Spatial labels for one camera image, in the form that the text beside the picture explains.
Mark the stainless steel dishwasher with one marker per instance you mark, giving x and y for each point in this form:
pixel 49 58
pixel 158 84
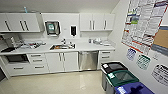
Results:
pixel 88 61

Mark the small blue-capped bottle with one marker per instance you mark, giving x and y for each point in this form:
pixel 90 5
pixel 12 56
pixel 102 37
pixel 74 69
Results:
pixel 90 41

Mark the chrome sink faucet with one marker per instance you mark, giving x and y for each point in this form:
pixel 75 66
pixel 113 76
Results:
pixel 63 41

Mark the stainless steel sink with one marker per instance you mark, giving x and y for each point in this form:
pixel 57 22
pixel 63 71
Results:
pixel 62 47

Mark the white cloth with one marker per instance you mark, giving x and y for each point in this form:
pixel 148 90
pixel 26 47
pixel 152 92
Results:
pixel 106 43

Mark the white drawer unit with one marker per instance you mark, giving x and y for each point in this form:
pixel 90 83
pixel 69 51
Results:
pixel 36 62
pixel 106 56

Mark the white two-door sink cabinet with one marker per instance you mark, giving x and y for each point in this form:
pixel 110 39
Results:
pixel 61 61

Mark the grey bin black lid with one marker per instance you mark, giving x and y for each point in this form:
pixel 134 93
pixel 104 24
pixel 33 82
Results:
pixel 113 66

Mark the grey paper towel dispenser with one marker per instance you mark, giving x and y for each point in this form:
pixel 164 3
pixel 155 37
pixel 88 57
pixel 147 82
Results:
pixel 52 28

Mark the blue bin sign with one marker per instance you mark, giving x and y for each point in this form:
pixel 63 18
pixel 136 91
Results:
pixel 131 54

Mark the grey bin green lid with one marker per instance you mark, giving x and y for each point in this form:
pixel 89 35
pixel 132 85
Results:
pixel 123 77

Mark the green bin sign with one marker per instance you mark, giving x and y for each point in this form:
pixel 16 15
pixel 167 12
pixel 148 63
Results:
pixel 143 62

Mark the wide white drawer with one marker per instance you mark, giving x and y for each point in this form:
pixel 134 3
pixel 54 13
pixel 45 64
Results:
pixel 18 69

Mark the built-in black microwave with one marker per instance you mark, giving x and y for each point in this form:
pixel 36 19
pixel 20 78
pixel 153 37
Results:
pixel 15 58

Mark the black coffee machine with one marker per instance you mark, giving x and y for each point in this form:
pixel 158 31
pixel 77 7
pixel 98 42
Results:
pixel 10 42

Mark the white black bin sign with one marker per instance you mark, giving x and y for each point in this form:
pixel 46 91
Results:
pixel 160 75

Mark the black wall soap dispenser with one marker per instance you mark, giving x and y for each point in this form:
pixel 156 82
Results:
pixel 73 30

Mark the large wall poster board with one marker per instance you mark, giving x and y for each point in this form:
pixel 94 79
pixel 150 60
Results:
pixel 140 20

